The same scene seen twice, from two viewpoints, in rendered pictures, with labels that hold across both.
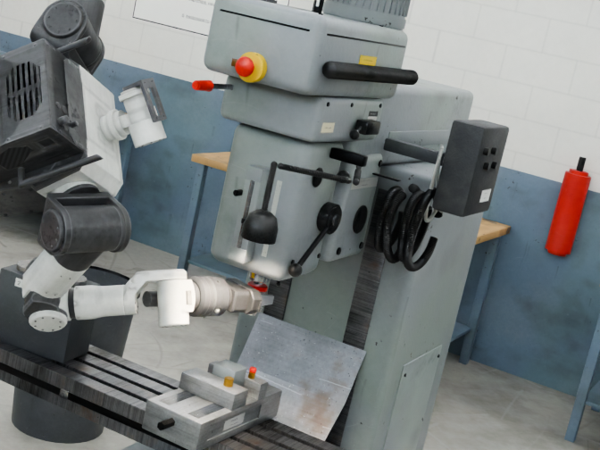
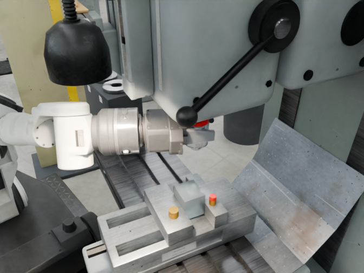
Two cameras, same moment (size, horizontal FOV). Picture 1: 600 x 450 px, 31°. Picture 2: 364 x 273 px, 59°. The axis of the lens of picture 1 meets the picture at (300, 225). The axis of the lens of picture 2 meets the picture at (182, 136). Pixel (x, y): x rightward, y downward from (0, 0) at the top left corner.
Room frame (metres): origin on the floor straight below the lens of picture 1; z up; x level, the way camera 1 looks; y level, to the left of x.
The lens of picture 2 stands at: (1.95, -0.24, 1.57)
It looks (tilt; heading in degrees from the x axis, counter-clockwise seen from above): 33 degrees down; 38
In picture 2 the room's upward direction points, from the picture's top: straight up
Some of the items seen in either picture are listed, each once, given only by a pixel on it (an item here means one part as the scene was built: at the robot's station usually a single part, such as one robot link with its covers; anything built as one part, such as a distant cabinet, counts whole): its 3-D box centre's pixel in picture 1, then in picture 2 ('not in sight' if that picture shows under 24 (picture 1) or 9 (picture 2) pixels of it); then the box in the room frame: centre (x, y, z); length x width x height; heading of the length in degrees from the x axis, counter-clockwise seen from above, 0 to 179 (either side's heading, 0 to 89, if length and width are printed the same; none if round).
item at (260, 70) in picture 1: (252, 67); not in sight; (2.17, 0.16, 1.76); 0.06 x 0.02 x 0.06; 65
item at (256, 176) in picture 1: (249, 213); (133, 27); (2.28, 0.11, 1.45); 0.04 x 0.04 x 0.21; 65
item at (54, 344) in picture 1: (45, 308); (113, 105); (2.61, 0.58, 1.03); 0.22 x 0.12 x 0.20; 73
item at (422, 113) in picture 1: (381, 116); not in sight; (2.84, -0.15, 1.66); 0.80 x 0.23 x 0.20; 155
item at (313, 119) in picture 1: (304, 107); not in sight; (2.42, 0.05, 1.68); 0.34 x 0.24 x 0.10; 155
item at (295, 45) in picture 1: (311, 48); not in sight; (2.40, 0.06, 1.81); 0.47 x 0.26 x 0.16; 155
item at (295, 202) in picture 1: (277, 199); (202, 1); (2.39, 0.06, 1.47); 0.21 x 0.19 x 0.32; 65
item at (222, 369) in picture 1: (228, 377); (189, 199); (2.39, 0.09, 1.03); 0.06 x 0.05 x 0.06; 63
